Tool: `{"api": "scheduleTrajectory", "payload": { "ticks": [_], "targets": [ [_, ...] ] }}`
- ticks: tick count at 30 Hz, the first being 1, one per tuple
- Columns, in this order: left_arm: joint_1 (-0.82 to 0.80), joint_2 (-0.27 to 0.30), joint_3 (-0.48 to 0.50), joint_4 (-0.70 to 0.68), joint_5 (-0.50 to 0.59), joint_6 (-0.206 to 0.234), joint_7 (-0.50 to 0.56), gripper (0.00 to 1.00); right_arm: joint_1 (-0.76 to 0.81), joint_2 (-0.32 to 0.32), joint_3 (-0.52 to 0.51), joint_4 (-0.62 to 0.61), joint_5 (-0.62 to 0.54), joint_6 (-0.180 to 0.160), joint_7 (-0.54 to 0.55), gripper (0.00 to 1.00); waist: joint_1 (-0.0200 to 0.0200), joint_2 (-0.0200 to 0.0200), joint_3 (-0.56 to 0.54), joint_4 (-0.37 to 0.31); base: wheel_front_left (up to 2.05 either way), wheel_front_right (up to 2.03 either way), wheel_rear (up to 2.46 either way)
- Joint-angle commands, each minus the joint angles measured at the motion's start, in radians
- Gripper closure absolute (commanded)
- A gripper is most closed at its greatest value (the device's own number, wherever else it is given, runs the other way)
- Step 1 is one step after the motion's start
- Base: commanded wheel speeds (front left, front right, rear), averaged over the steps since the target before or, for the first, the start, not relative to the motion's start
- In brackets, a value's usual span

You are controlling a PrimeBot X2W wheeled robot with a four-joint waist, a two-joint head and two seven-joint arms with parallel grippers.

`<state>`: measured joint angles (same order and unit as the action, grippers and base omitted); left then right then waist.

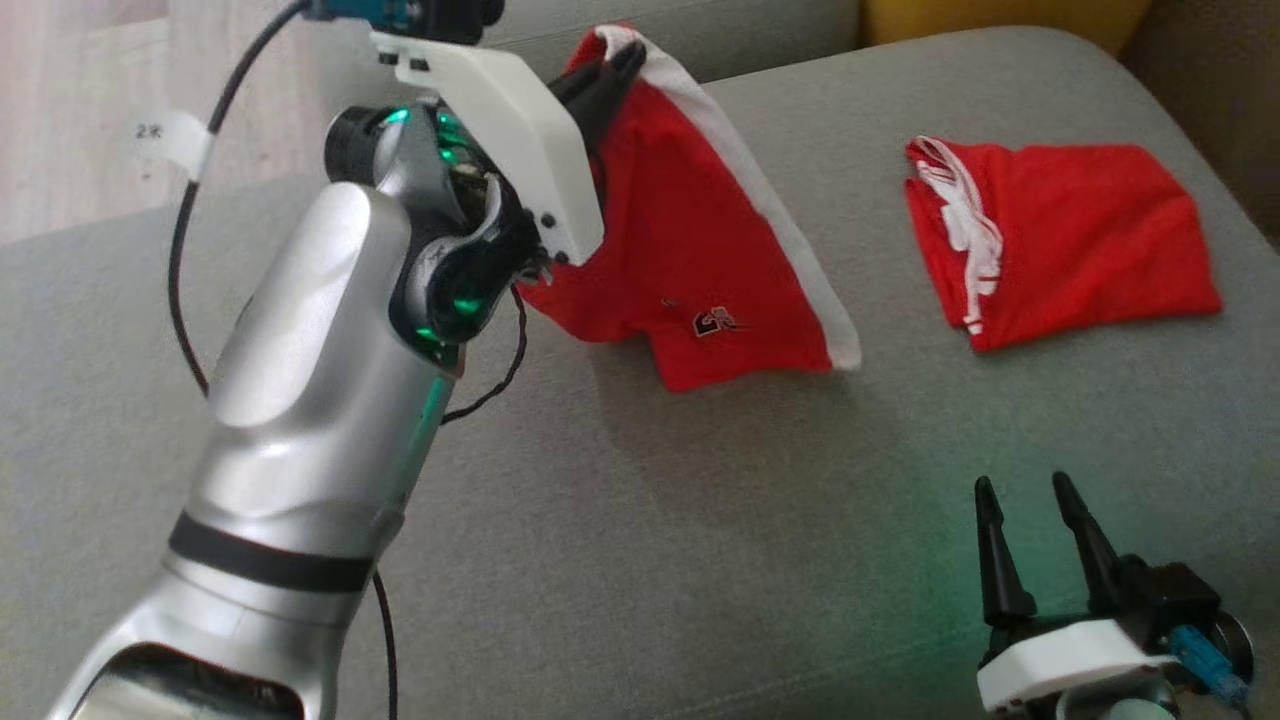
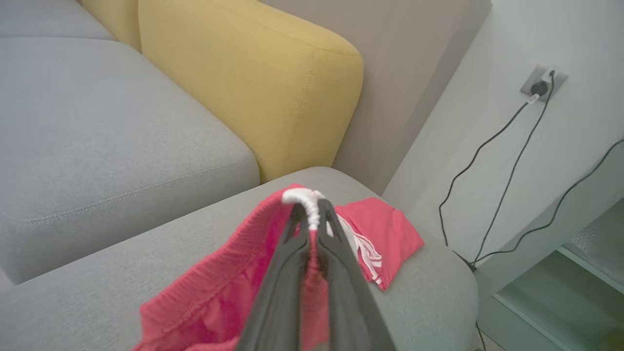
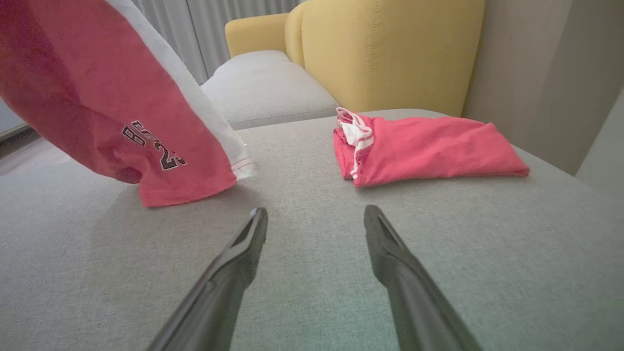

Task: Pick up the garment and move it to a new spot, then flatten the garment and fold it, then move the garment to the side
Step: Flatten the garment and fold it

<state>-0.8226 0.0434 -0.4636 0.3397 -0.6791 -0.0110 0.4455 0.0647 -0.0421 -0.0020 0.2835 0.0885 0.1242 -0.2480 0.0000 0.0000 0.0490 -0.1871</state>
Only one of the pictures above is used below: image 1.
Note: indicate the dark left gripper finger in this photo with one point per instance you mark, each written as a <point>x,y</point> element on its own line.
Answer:
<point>615,110</point>
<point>600,78</point>

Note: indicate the grey sofa seat cushion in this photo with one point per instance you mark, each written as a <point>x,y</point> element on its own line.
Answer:
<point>700,520</point>

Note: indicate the blue right wrist connector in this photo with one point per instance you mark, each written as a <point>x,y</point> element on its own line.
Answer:
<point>1210,665</point>

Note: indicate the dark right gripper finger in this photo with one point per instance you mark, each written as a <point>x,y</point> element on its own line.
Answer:
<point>1005,580</point>
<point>1100,570</point>

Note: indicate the blue left wrist connector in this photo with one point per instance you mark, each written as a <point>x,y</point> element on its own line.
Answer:
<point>360,12</point>

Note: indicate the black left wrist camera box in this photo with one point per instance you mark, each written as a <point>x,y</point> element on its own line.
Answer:
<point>460,18</point>

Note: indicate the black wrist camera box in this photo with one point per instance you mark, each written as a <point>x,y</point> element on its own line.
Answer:
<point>460,18</point>
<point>1175,600</point>

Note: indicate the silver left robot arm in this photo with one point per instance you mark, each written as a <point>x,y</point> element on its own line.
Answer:
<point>300,400</point>

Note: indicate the red shorts white band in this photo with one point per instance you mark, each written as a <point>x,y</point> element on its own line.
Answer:
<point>690,250</point>

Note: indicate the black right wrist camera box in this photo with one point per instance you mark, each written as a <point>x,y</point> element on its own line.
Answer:
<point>1175,600</point>

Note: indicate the grey sofa back cushion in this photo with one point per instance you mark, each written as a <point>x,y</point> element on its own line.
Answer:
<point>740,35</point>

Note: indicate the red jersey shirt white stripes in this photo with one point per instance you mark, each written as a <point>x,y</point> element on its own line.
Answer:
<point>1090,240</point>

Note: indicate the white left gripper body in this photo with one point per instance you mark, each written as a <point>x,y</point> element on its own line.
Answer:
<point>530,140</point>

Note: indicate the blue wrist connector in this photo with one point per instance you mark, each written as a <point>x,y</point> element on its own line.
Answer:
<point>360,12</point>
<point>1210,665</point>

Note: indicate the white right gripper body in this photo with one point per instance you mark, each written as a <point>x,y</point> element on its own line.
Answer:
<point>1060,655</point>

